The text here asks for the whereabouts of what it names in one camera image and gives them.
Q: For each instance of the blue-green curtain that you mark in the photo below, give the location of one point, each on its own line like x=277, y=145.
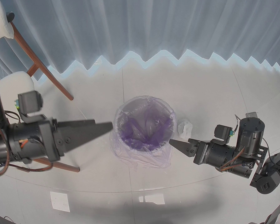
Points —
x=154, y=20

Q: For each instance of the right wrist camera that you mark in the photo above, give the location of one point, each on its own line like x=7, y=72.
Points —
x=221, y=132

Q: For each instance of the white paper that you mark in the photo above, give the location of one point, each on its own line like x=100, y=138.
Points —
x=184, y=128

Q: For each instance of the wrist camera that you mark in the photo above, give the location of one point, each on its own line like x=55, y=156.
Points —
x=29, y=101
x=221, y=132

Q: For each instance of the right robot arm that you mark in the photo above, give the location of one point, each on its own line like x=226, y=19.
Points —
x=252, y=136

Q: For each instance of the white trash bin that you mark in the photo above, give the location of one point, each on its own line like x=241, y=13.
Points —
x=133, y=106

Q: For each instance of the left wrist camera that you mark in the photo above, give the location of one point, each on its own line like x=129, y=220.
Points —
x=29, y=101

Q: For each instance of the wooden chair with white cushions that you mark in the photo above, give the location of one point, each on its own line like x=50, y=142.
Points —
x=14, y=80

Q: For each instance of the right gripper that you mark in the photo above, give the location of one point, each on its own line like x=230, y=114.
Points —
x=212, y=154

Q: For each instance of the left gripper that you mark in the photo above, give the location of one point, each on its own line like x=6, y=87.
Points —
x=32, y=143

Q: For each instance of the purple plastic bag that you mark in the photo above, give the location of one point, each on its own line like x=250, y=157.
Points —
x=142, y=157

